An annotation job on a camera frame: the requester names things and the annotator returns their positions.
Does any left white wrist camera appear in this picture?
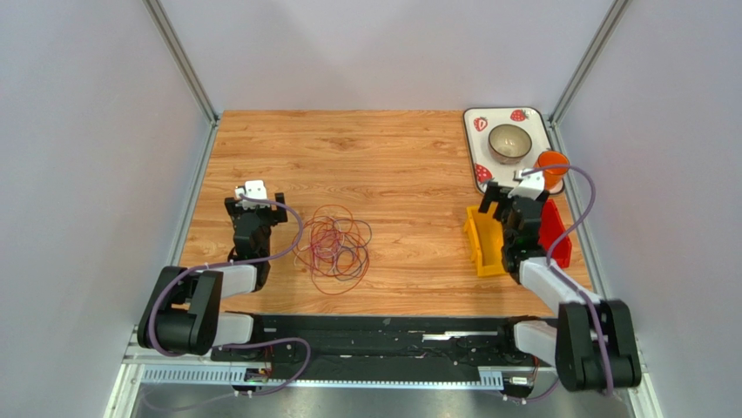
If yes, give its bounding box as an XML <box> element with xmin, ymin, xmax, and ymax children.
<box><xmin>234</xmin><ymin>179</ymin><xmax>267</xmax><ymax>200</ymax></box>

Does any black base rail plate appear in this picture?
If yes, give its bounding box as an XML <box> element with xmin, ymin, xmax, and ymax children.
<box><xmin>211</xmin><ymin>314</ymin><xmax>551</xmax><ymax>383</ymax></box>

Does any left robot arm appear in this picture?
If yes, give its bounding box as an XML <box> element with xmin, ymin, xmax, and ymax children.
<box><xmin>137</xmin><ymin>187</ymin><xmax>290</xmax><ymax>356</ymax></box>

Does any beige ceramic bowl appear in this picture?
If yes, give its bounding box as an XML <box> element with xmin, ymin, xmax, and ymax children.
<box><xmin>488</xmin><ymin>124</ymin><xmax>533</xmax><ymax>165</ymax></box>

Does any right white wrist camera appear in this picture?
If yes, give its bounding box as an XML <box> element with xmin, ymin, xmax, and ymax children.
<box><xmin>508</xmin><ymin>168</ymin><xmax>546</xmax><ymax>200</ymax></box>

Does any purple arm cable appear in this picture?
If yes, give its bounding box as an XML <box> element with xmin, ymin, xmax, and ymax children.
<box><xmin>146</xmin><ymin>195</ymin><xmax>313</xmax><ymax>398</ymax></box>
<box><xmin>503</xmin><ymin>164</ymin><xmax>616</xmax><ymax>404</ymax></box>

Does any red plastic bin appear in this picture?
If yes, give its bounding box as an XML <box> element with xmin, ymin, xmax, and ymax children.
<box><xmin>539</xmin><ymin>199</ymin><xmax>573</xmax><ymax>269</ymax></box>

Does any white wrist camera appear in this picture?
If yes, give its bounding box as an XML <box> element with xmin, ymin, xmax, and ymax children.
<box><xmin>508</xmin><ymin>168</ymin><xmax>546</xmax><ymax>200</ymax></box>
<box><xmin>234</xmin><ymin>179</ymin><xmax>267</xmax><ymax>200</ymax></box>

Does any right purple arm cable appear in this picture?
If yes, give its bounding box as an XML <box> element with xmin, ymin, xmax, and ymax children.
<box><xmin>503</xmin><ymin>164</ymin><xmax>616</xmax><ymax>404</ymax></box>

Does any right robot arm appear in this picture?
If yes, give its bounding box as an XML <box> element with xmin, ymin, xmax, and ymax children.
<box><xmin>478</xmin><ymin>180</ymin><xmax>642</xmax><ymax>394</ymax></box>

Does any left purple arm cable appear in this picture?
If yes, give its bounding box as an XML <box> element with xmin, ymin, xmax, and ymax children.
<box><xmin>146</xmin><ymin>195</ymin><xmax>313</xmax><ymax>398</ymax></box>

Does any coloured wire bundle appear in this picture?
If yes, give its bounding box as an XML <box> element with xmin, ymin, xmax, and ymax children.
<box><xmin>293</xmin><ymin>204</ymin><xmax>374</xmax><ymax>295</ymax></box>

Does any strawberry pattern tray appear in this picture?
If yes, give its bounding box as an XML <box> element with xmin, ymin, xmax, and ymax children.
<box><xmin>462</xmin><ymin>107</ymin><xmax>553</xmax><ymax>192</ymax></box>

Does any yellow plastic bin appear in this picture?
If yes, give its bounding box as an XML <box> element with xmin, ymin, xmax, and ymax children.
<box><xmin>463</xmin><ymin>206</ymin><xmax>508</xmax><ymax>278</ymax></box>

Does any orange mug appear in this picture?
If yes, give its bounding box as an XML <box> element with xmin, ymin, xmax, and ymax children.
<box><xmin>534</xmin><ymin>150</ymin><xmax>570</xmax><ymax>191</ymax></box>

